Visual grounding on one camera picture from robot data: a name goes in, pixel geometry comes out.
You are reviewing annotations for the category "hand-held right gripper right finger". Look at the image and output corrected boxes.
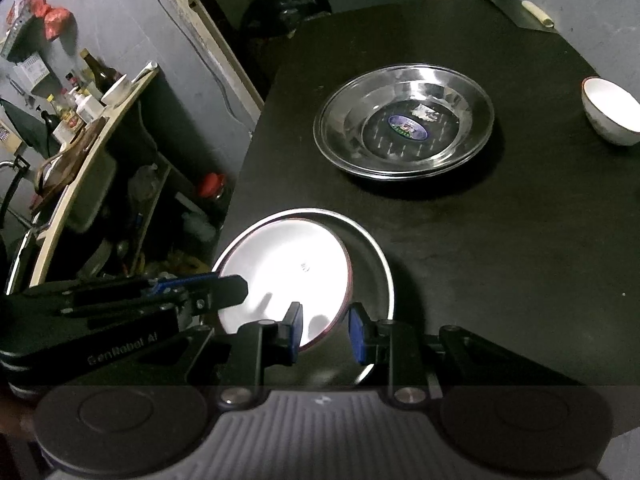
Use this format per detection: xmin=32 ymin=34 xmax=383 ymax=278
xmin=348 ymin=302 xmax=583 ymax=408

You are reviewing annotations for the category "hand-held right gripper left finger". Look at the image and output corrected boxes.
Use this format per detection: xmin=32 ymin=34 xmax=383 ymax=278
xmin=135 ymin=302 xmax=306 ymax=408

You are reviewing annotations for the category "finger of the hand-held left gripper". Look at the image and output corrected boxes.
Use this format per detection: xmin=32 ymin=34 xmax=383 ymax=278
xmin=60 ymin=275 xmax=249 ymax=318
xmin=7 ymin=272 xmax=221 ymax=311

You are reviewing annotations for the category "stainless steel bowl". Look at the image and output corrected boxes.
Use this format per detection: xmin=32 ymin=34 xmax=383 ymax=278
xmin=212 ymin=207 xmax=396 ymax=386

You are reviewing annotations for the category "white ceramic bowl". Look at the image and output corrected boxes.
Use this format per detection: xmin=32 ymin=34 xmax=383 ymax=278
xmin=217 ymin=210 xmax=353 ymax=352
xmin=581 ymin=76 xmax=640 ymax=147

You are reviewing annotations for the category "labelled stainless steel plate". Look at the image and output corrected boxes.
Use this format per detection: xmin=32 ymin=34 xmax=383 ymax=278
xmin=313 ymin=63 xmax=496 ymax=173

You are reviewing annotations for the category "wooden kitchen counter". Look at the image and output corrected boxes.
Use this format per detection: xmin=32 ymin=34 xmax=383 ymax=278
xmin=30 ymin=67 xmax=162 ymax=287

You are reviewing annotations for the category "wooden cutting board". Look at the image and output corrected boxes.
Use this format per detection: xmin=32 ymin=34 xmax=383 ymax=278
xmin=34 ymin=117 xmax=109 ymax=197

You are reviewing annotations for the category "white plastic bottle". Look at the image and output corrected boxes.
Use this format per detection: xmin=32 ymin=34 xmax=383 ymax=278
xmin=77 ymin=95 xmax=104 ymax=124

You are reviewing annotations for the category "white bowl with plain rim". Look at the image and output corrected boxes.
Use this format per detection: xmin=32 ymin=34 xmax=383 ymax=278
xmin=101 ymin=74 xmax=131 ymax=107

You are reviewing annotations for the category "row of condiment bottles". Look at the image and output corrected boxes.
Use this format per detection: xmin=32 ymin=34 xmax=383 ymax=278
xmin=42 ymin=72 xmax=86 ymax=143

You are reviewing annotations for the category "dark hanging cloth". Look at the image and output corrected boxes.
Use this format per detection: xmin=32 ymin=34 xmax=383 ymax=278
xmin=0 ymin=99 xmax=49 ymax=157

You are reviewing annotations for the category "dark glass bottle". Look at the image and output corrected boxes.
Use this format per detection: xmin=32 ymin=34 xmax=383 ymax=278
xmin=80 ymin=49 xmax=115 ymax=95

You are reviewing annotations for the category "red plastic bag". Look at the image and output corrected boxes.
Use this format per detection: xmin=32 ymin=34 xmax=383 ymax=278
xmin=35 ymin=0 xmax=77 ymax=42

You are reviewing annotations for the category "black garbage bag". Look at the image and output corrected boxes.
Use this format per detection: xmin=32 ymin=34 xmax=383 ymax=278
xmin=240 ymin=0 xmax=332 ymax=42

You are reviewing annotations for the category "grey power cable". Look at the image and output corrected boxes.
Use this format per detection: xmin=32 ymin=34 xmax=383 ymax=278
xmin=132 ymin=0 xmax=253 ymax=137

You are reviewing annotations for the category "cream door frame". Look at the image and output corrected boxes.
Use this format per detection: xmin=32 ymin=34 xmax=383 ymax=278
xmin=165 ymin=0 xmax=266 ymax=117

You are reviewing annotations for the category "metal wall rack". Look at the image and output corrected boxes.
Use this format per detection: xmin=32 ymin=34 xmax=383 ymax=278
xmin=0 ymin=10 xmax=47 ymax=58

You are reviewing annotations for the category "cleaver with cream handle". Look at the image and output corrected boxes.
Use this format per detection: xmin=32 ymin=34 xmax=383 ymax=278
xmin=492 ymin=0 xmax=558 ymax=34

